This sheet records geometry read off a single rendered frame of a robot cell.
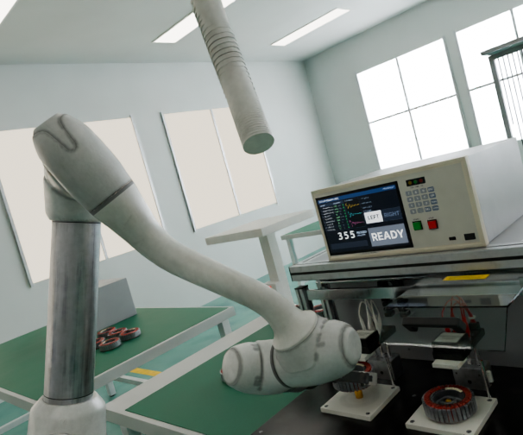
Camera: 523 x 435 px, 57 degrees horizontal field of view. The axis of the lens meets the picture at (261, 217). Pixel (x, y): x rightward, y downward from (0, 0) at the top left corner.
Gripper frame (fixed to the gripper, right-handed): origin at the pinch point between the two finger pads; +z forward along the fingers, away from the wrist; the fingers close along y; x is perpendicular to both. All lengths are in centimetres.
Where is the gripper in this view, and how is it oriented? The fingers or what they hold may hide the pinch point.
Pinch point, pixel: (351, 376)
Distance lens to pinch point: 131.0
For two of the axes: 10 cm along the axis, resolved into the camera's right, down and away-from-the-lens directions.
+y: -6.9, 1.4, 7.1
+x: -1.0, 9.5, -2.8
